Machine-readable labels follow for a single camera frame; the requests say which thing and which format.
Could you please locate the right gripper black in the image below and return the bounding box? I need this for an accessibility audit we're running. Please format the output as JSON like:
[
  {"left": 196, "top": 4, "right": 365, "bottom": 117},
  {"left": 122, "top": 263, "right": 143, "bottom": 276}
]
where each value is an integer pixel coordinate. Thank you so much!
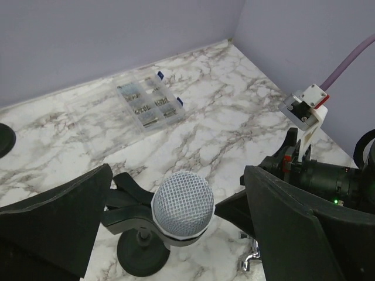
[{"left": 259, "top": 128, "right": 374, "bottom": 210}]

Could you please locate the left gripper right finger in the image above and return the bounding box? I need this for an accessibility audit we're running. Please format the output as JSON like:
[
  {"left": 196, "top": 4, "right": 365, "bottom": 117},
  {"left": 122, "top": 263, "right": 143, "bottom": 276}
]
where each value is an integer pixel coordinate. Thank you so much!
[{"left": 215, "top": 166, "right": 374, "bottom": 280}]

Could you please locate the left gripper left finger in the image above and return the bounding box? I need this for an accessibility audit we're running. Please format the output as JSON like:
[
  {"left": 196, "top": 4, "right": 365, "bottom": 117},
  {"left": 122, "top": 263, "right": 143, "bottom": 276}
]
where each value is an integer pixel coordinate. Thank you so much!
[{"left": 1, "top": 164, "right": 113, "bottom": 278}]

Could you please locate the black round-base microphone stand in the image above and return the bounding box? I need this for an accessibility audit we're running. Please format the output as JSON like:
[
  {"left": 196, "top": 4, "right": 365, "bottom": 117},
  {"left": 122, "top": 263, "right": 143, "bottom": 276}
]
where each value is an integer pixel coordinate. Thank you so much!
[{"left": 101, "top": 172, "right": 202, "bottom": 277}]

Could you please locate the white microphone grey mesh head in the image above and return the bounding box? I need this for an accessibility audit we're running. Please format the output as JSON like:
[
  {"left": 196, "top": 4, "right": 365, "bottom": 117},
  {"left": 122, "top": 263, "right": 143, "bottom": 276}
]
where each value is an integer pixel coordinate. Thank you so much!
[{"left": 151, "top": 171, "right": 215, "bottom": 241}]

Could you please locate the black tall round-base stand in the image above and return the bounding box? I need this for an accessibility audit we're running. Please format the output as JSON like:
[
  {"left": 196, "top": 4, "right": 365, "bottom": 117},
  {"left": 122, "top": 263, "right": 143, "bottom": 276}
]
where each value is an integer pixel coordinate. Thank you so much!
[{"left": 0, "top": 123, "right": 16, "bottom": 158}]

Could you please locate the chrome faucet tap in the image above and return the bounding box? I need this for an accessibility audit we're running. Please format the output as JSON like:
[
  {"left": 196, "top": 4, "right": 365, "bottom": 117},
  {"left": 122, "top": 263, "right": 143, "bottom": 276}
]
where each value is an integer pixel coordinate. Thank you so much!
[{"left": 238, "top": 231, "right": 261, "bottom": 272}]

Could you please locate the clear plastic screw box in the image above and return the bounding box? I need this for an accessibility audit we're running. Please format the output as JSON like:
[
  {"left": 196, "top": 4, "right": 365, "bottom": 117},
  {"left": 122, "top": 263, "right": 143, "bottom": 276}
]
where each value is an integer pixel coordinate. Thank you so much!
[{"left": 66, "top": 71, "right": 185, "bottom": 156}]

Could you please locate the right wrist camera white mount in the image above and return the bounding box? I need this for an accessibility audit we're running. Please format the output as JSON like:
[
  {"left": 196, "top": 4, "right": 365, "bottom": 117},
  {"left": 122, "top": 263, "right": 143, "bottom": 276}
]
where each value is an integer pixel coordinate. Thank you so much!
[{"left": 278, "top": 84, "right": 329, "bottom": 162}]

